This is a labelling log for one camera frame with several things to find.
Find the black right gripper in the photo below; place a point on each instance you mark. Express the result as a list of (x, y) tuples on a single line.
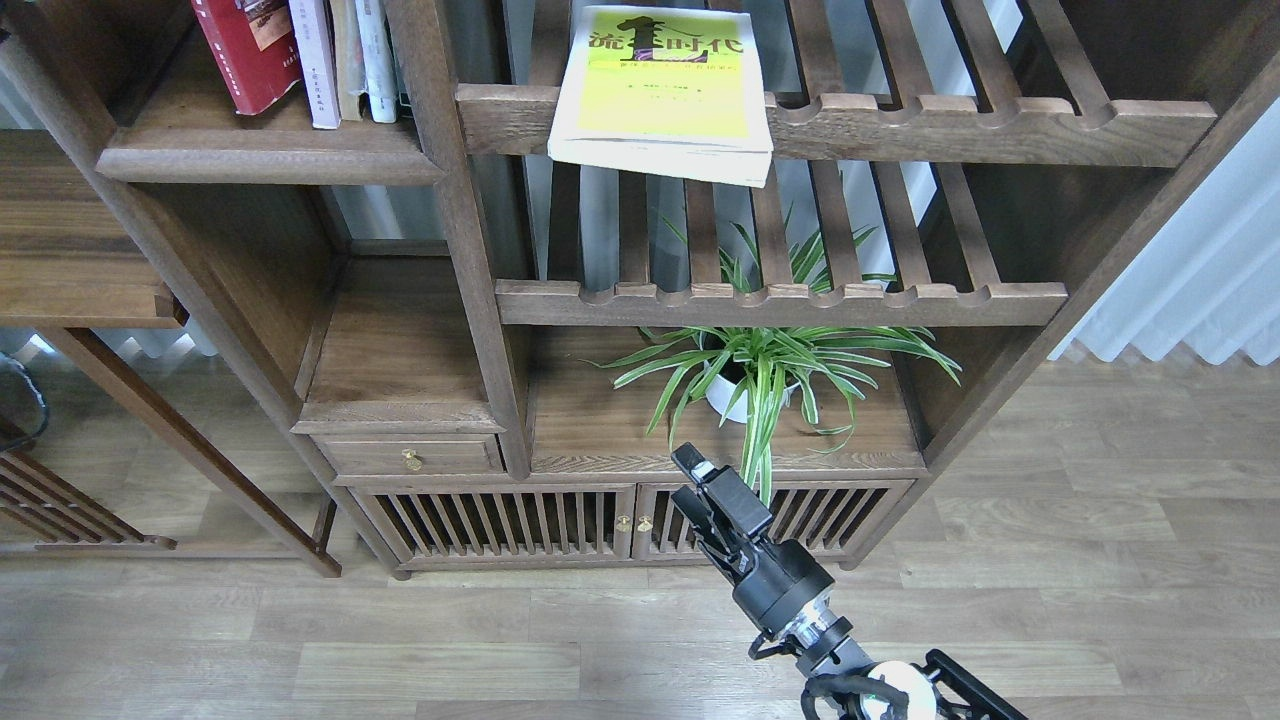
[(781, 588)]

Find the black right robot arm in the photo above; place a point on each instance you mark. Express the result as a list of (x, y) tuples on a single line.
[(839, 671)]

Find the white pleated curtain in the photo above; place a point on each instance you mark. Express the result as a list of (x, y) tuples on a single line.
[(1209, 279)]

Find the white plant pot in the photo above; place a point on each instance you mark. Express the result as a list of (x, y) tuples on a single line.
[(725, 395)]

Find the yellow green cover book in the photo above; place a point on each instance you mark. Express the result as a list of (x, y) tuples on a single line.
[(666, 92)]

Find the brass drawer knob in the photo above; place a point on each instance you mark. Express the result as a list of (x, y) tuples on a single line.
[(412, 461)]

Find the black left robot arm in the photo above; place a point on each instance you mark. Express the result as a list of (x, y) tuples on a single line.
[(25, 414)]

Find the red cover book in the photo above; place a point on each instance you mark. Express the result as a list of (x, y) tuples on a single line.
[(253, 42)]

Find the upright dark green book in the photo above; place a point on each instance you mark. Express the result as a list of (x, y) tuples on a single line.
[(403, 96)]

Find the dark wooden bookshelf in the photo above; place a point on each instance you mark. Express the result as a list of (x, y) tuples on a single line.
[(418, 285)]

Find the upright white book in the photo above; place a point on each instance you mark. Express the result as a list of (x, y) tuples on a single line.
[(380, 70)]

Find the upright beige book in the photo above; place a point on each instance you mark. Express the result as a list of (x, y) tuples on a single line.
[(350, 79)]

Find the white lavender cover book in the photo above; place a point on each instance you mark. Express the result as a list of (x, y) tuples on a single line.
[(313, 35)]

